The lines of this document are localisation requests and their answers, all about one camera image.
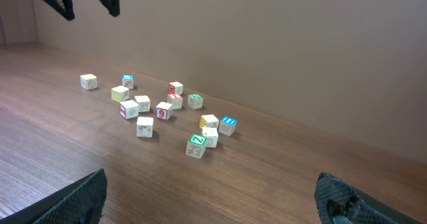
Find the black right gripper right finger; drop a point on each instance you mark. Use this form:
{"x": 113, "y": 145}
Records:
{"x": 338, "y": 202}

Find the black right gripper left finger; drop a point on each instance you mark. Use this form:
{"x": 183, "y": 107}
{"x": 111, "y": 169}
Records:
{"x": 78, "y": 203}

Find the yellow edged wooden block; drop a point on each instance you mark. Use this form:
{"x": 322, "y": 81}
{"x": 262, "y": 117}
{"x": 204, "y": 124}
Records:
{"x": 119, "y": 94}

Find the white red striped block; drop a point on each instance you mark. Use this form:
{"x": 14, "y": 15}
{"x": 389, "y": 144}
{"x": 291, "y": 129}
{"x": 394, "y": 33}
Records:
{"x": 129, "y": 109}

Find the red drawing wooden block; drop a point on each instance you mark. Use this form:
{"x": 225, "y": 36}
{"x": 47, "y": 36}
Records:
{"x": 144, "y": 103}

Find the blue letter wooden block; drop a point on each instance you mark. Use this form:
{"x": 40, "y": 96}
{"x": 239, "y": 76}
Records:
{"x": 127, "y": 81}

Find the plain yellowish wooden block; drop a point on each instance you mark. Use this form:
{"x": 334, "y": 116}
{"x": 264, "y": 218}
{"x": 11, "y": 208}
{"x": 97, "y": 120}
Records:
{"x": 88, "y": 81}

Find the white red A block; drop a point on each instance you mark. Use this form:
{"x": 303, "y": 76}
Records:
{"x": 144, "y": 127}

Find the red sided top wooden block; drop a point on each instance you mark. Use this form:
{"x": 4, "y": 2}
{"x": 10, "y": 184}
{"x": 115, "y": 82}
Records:
{"x": 175, "y": 88}

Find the white red picture block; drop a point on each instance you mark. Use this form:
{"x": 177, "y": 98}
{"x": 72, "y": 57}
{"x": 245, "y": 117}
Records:
{"x": 163, "y": 111}

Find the red I wooden block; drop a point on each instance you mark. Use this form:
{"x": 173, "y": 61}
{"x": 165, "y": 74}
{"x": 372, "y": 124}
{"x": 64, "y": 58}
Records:
{"x": 175, "y": 100}

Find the green Z wooden block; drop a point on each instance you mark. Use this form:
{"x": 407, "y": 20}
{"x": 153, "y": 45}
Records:
{"x": 196, "y": 146}

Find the blue H wooden block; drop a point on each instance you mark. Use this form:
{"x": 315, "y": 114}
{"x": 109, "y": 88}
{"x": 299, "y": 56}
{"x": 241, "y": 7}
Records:
{"x": 227, "y": 125}

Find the green N wooden block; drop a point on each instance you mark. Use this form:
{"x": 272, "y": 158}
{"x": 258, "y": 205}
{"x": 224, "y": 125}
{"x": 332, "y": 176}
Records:
{"x": 195, "y": 101}

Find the white green sided block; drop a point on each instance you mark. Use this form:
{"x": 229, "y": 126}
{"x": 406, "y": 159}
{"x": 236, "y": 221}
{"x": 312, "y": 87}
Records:
{"x": 211, "y": 134}

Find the yellow sided wooden block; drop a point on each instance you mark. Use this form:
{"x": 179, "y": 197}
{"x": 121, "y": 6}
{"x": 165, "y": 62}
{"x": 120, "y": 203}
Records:
{"x": 209, "y": 121}

